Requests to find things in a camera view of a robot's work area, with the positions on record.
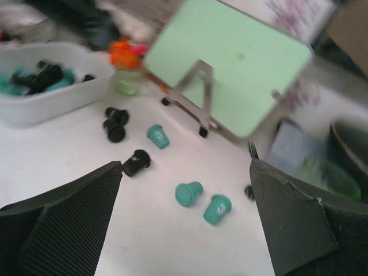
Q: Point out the green cutting board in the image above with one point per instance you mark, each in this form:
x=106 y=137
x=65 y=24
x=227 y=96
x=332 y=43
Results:
x=251 y=60

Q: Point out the green glass cup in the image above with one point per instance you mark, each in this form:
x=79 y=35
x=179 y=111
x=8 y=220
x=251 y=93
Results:
x=128 y=82
x=320 y=172

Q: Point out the black coffee capsule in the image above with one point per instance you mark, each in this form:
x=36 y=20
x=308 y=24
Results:
x=120 y=116
x=137 y=162
x=115 y=132

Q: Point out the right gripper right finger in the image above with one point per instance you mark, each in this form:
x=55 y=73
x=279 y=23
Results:
x=308 y=231

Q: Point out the green glass cup right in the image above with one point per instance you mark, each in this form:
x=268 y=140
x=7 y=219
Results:
x=320 y=172

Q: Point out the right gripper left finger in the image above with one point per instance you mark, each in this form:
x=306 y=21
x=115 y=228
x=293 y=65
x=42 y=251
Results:
x=62 y=231

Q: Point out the white storage basket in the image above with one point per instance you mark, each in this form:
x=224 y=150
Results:
x=92 y=70

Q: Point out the green glass cup left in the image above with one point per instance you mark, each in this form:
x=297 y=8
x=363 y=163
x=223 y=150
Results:
x=128 y=82

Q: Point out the teal coffee capsule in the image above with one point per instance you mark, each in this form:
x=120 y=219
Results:
x=219 y=207
x=157 y=135
x=186 y=194

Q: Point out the dark fork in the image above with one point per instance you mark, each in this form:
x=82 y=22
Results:
x=252 y=150

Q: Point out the orange tangerine right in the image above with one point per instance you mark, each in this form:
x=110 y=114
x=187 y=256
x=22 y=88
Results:
x=121 y=56

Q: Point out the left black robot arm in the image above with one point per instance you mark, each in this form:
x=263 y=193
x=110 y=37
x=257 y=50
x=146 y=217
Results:
x=83 y=18

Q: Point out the black frying pan with lid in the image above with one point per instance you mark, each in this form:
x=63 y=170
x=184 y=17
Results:
x=347 y=146

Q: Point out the metal cutting board stand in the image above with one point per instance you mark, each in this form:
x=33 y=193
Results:
x=193 y=93

